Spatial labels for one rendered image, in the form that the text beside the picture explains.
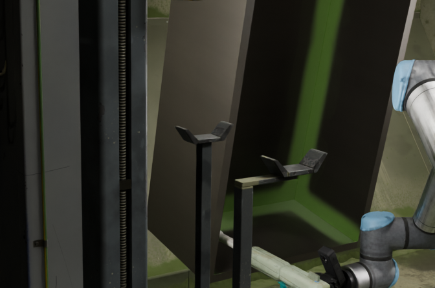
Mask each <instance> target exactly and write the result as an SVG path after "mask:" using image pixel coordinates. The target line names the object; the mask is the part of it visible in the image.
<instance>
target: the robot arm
mask: <svg viewBox="0 0 435 288"><path fill-rule="evenodd" d="M392 103H393V107H394V109H395V110H396V111H400V112H403V111H407V113H408V115H409V117H410V118H411V119H412V122H413V124H414V126H415V129H416V131H417V133H418V135H419V138H420V140H421V143H422V145H423V147H424V149H425V151H426V154H427V156H428V158H429V161H430V163H431V165H432V169H431V171H430V174H429V177H428V179H427V182H426V185H425V187H424V190H423V193H422V195H421V199H420V200H419V204H418V207H417V209H416V211H415V212H414V215H413V217H395V216H394V214H393V213H391V212H380V211H377V212H369V213H367V214H365V215H363V216H362V219H361V226H360V230H361V240H360V259H359V262H356V263H352V264H348V265H343V266H342V267H341V266H340V264H339V261H338V259H337V256H336V254H335V251H334V250H333V249H331V248H329V247H326V246H323V247H322V248H320V249H319V250H318V251H317V252H318V255H319V256H320V259H321V261H322V264H323V266H324V269H325V271H326V272H325V273H324V274H323V273H321V272H314V273H315V274H317V275H319V276H320V279H321V280H322V281H324V282H326V283H328V284H329V285H330V288H390V287H392V286H394V285H395V284H396V282H397V280H398V278H399V268H398V265H397V263H396V261H395V260H394V259H393V258H392V251H393V250H401V249H429V250H435V60H404V61H401V62H399V63H398V65H397V67H396V70H395V73H394V80H393V86H392Z"/></svg>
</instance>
